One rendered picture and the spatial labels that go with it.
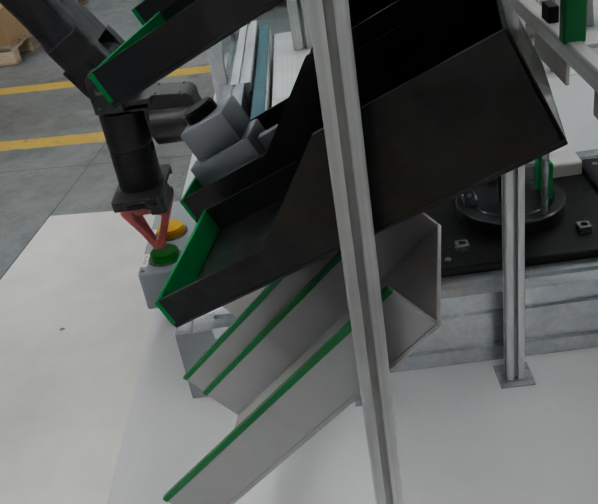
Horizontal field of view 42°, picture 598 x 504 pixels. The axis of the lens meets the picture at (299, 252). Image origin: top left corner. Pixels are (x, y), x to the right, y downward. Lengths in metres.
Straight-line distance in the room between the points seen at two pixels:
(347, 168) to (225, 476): 0.30
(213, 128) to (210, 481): 0.29
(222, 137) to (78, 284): 0.68
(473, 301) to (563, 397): 0.15
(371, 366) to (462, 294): 0.44
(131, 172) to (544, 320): 0.54
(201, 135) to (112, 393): 0.47
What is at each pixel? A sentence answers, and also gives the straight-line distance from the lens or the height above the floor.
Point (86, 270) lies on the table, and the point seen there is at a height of 0.86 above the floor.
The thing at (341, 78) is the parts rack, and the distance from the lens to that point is 0.41.
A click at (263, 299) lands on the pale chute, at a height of 1.11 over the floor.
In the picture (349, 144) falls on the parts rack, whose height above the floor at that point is 1.33.
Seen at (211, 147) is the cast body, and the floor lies 1.24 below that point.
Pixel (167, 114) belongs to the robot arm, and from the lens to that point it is 0.98.
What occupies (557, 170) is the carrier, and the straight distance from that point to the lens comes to 1.16.
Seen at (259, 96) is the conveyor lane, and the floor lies 0.95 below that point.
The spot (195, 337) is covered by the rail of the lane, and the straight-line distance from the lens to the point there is 0.94.
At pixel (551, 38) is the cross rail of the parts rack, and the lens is 0.63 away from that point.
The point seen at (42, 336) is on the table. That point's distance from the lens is 1.21.
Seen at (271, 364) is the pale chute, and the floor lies 1.05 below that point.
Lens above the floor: 1.49
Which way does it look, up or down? 31 degrees down
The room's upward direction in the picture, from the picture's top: 10 degrees counter-clockwise
